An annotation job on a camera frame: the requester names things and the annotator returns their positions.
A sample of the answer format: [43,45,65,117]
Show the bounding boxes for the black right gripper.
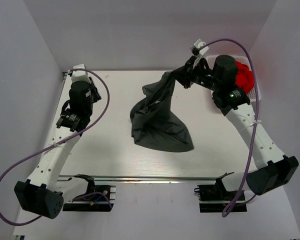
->
[170,55,221,92]

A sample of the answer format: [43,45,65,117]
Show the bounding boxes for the dark grey t shirt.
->
[129,71,194,153]

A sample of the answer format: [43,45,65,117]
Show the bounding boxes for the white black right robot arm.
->
[172,55,299,200]

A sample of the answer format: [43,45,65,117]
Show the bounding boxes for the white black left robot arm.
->
[14,76,101,219]

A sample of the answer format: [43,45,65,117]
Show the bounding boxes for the white perforated plastic basket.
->
[205,55,262,103]

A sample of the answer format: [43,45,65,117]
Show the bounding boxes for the red crumpled t shirt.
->
[235,61,255,94]

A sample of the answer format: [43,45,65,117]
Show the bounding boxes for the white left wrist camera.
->
[68,70,91,83]

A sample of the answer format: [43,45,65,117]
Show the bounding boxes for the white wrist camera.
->
[68,70,91,83]
[190,38,209,69]

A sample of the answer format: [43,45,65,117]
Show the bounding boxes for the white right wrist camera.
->
[190,38,209,69]

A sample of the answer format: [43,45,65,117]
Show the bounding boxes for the aluminium front table rail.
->
[58,175,262,185]

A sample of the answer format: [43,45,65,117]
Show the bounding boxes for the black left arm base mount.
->
[62,184,116,212]

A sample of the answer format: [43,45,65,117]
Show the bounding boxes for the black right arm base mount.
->
[194,184,237,213]

